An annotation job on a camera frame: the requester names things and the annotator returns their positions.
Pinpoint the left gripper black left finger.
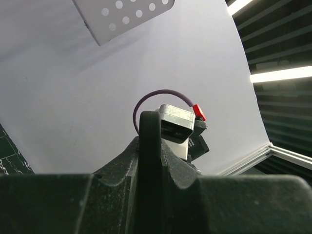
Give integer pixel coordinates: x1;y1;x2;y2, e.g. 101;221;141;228
0;137;138;234

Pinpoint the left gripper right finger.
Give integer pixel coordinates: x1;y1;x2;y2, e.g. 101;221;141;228
161;143;312;234

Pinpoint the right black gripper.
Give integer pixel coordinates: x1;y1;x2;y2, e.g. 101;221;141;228
187;119;210;173

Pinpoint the ceiling light strip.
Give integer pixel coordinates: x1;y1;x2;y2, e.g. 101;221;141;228
250;66;312;83

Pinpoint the perforated grey board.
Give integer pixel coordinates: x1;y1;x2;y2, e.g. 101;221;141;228
73;0;175;46

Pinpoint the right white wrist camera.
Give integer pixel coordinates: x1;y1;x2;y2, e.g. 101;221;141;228
157;104;206;161

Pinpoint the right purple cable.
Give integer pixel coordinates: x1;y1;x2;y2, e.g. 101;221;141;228
133;89;195;136

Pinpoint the aluminium frame rail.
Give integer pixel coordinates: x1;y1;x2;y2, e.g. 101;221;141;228
217;143;312;176

